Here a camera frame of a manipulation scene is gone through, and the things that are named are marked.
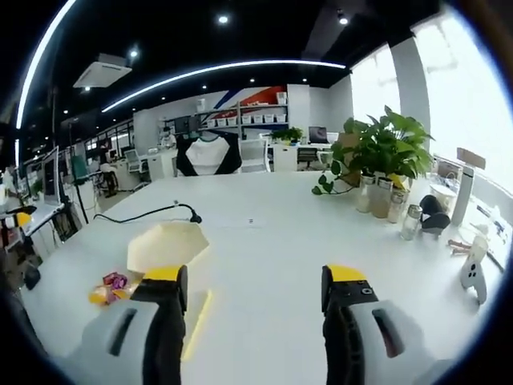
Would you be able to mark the brown cardboard box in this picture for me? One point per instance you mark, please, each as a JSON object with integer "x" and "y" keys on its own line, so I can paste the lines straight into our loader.
{"x": 348, "y": 154}

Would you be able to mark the black rounded device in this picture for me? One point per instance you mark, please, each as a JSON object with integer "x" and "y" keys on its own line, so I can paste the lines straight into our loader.
{"x": 435, "y": 218}

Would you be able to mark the beige paper food container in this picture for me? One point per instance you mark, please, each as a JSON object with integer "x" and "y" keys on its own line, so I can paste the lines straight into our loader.
{"x": 166, "y": 245}

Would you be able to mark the laptop computer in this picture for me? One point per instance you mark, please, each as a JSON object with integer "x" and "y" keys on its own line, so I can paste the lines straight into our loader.
{"x": 318, "y": 135}

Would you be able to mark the glass jar with brown contents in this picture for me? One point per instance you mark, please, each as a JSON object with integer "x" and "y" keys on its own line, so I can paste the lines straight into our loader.
{"x": 381, "y": 198}

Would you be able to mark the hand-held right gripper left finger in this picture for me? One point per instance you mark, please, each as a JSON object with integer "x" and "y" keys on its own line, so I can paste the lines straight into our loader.
{"x": 160, "y": 317}

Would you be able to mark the white handheld controller device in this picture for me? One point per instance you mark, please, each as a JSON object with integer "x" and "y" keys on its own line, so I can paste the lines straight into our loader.
{"x": 475, "y": 264}

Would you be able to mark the ceiling air conditioner unit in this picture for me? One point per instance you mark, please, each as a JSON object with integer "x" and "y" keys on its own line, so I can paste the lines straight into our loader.
{"x": 102, "y": 74}

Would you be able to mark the white storage shelf with bins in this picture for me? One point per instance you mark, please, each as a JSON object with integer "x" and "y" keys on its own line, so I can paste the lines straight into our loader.
{"x": 248, "y": 114}

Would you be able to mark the green potted plant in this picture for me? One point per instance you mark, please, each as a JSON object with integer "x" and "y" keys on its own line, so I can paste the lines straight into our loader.
{"x": 380, "y": 148}

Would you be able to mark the black and white shirt chair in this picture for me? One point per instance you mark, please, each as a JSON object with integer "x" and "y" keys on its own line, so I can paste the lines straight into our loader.
{"x": 209, "y": 154}

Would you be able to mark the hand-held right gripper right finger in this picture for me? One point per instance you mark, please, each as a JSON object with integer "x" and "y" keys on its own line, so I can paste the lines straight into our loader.
{"x": 348, "y": 321}

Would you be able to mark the white mesh office chair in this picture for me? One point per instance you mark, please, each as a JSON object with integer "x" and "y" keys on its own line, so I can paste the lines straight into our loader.
{"x": 253, "y": 154}

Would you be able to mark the small glass spice shaker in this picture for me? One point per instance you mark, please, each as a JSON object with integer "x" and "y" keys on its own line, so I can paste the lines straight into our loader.
{"x": 411, "y": 224}

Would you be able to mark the white tall thermos bottle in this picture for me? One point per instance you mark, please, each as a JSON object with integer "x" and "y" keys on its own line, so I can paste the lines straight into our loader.
{"x": 463, "y": 196}

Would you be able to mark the computer monitor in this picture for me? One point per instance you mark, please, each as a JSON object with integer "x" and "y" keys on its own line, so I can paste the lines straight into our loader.
{"x": 51, "y": 176}

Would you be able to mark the white paper bucket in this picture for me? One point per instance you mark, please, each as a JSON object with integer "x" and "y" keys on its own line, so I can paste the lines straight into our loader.
{"x": 444, "y": 198}

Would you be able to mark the colourful snack food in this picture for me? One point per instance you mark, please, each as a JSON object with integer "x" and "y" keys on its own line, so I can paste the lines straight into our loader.
{"x": 110, "y": 289}

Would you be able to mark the glass jar with beige contents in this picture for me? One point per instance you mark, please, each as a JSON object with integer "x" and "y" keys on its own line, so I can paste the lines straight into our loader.
{"x": 364, "y": 196}

